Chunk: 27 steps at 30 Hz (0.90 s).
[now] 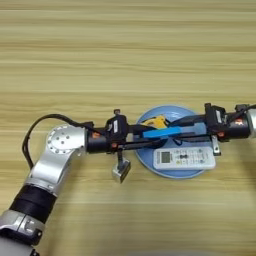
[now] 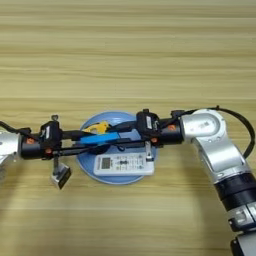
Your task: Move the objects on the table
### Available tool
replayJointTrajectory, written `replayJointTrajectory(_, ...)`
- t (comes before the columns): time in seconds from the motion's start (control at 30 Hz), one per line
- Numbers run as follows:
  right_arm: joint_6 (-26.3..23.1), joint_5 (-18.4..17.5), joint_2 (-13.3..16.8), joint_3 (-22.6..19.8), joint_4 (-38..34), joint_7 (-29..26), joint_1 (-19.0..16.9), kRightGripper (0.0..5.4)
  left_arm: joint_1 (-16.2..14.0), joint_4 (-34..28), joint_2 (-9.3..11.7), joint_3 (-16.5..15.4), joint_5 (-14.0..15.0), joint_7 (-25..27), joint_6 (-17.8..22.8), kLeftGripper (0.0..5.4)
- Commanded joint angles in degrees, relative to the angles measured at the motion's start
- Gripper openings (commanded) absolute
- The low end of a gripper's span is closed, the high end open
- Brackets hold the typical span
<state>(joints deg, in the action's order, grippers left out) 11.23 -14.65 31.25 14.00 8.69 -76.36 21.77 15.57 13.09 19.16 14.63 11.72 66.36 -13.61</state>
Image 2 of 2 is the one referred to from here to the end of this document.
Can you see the light blue round plate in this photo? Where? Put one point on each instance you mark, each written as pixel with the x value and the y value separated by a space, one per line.
pixel 116 178

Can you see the yellow black tape measure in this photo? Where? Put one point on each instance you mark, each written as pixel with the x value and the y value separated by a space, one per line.
pixel 100 127

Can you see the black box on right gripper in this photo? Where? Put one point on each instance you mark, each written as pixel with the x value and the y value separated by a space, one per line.
pixel 147 123

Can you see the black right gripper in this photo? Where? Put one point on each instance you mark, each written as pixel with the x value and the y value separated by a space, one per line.
pixel 170 133

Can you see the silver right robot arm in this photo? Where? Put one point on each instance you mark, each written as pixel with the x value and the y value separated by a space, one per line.
pixel 216 143

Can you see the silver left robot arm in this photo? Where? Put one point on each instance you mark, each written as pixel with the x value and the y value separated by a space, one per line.
pixel 7 145

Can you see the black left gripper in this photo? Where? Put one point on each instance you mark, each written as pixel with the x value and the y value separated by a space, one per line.
pixel 31 148

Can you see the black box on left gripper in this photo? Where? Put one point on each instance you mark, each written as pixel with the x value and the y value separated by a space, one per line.
pixel 50 135

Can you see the white remote control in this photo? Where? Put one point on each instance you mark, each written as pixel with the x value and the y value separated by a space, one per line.
pixel 123 165

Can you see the blue rectangular block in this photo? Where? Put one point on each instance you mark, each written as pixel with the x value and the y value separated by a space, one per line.
pixel 100 138

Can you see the small silver metal box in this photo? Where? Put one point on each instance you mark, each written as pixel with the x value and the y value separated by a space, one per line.
pixel 61 180

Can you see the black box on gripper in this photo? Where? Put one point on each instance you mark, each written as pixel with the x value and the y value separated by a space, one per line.
pixel 50 135
pixel 147 123

